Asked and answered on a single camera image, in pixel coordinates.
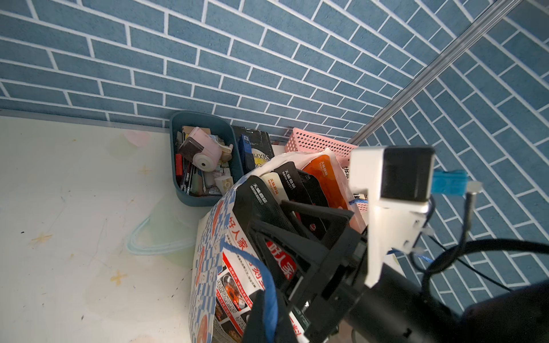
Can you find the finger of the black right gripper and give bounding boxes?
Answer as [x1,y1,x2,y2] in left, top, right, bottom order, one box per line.
[246,200,356,292]

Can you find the blue checkered paper bag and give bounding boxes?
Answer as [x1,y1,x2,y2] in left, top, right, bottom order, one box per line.
[189,149,367,342]

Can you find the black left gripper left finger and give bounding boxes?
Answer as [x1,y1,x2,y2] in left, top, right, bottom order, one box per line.
[242,300,267,343]

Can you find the pink instant camera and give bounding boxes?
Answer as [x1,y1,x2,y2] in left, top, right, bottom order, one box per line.
[177,126,234,172]

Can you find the orange condiment packet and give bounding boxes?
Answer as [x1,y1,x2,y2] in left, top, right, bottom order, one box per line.
[303,154,349,210]

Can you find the black red condiment packet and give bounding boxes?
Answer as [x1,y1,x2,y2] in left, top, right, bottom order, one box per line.
[274,161,327,240]

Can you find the pink plastic basket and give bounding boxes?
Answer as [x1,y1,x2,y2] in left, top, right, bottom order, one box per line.
[284,127,370,213]

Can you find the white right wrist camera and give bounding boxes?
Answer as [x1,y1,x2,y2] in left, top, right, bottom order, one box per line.
[349,146,435,287]

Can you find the teal plastic bin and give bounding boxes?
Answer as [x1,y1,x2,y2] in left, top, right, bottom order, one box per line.
[170,110,244,207]

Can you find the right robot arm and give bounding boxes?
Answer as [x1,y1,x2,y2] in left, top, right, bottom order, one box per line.
[243,202,548,342]

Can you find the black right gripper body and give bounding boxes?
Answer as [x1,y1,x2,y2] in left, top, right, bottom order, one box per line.
[303,231,467,342]

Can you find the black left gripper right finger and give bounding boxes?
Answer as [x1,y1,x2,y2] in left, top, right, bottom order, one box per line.
[274,290,297,343]

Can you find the aluminium right corner post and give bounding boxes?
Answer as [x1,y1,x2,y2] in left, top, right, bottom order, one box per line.
[347,0,521,145]

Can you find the dark maroon condiment packet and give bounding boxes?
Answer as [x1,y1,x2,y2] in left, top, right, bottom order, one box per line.
[297,169,329,207]

